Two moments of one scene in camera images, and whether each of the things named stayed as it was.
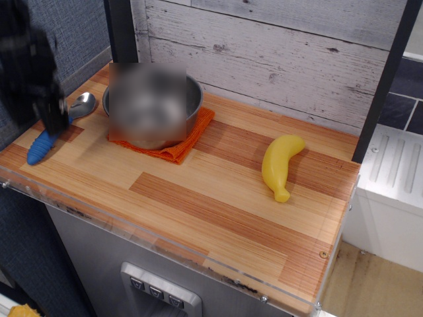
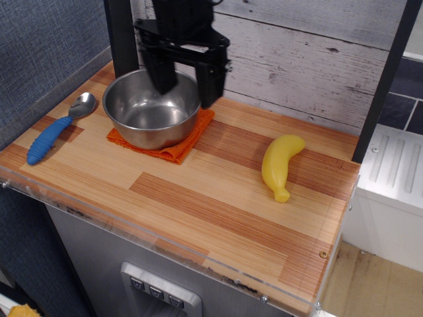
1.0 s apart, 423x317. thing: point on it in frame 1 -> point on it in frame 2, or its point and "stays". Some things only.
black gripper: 30,84 -> 184,30
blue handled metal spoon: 79,107 stays
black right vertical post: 386,80 stays
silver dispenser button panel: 147,294 stays
